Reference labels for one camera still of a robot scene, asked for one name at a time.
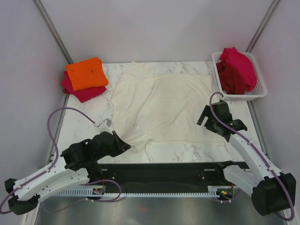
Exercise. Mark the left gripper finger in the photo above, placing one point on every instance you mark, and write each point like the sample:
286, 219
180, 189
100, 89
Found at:
125, 148
119, 141

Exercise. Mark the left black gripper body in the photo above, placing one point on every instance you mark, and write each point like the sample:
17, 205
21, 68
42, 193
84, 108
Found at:
114, 151

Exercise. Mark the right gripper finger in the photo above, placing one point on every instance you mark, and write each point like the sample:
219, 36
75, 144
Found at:
212, 125
206, 113

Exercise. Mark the cream white t shirt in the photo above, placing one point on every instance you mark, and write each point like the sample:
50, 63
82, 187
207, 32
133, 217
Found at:
162, 108

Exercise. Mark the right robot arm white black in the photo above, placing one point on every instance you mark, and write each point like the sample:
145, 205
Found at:
269, 188

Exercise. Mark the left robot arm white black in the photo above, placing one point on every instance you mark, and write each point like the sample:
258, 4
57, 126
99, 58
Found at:
77, 165

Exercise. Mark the white plastic basket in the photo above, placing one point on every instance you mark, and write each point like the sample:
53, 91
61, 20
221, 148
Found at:
258, 91

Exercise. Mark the crumpled magenta t shirt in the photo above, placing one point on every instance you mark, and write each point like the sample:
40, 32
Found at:
242, 70

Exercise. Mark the folded magenta t shirt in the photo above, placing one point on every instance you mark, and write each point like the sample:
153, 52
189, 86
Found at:
82, 95

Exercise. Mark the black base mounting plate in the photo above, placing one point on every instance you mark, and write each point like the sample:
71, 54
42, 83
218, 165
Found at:
160, 177

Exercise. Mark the folded orange t shirt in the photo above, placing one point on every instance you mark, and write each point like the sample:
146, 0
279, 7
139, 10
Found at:
87, 74

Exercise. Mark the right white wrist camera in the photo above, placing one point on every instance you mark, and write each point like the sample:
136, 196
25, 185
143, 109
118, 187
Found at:
221, 100

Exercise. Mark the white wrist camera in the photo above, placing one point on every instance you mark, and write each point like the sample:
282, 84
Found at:
221, 100
104, 126

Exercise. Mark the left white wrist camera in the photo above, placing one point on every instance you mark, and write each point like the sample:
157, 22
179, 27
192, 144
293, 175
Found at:
104, 126

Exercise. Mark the white slotted cable duct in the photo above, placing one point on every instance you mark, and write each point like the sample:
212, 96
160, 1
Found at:
93, 192

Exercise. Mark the right corner metal post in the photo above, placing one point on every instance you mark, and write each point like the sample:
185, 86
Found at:
267, 17

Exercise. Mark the corner metal post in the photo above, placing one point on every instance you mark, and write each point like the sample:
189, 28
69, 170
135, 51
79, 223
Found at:
47, 20
267, 17

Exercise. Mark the left corner metal post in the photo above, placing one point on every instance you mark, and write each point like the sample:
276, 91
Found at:
47, 20

